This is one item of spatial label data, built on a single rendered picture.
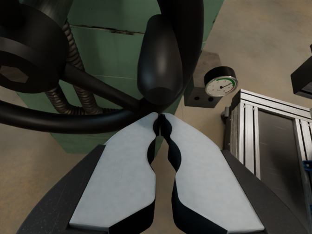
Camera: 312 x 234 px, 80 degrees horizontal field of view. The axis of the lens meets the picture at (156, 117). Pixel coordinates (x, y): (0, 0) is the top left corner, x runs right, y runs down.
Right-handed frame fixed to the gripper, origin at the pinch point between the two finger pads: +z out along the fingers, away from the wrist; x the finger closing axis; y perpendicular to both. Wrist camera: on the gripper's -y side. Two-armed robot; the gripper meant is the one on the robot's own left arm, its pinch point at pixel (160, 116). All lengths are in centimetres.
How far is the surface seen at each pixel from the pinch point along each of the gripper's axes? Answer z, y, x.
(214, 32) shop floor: 160, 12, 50
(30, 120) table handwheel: 9.9, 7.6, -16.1
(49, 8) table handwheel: 8.5, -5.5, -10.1
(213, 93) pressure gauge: 24.9, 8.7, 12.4
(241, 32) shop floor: 165, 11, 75
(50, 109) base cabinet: 38, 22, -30
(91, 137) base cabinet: 48, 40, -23
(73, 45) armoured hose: 13.0, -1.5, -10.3
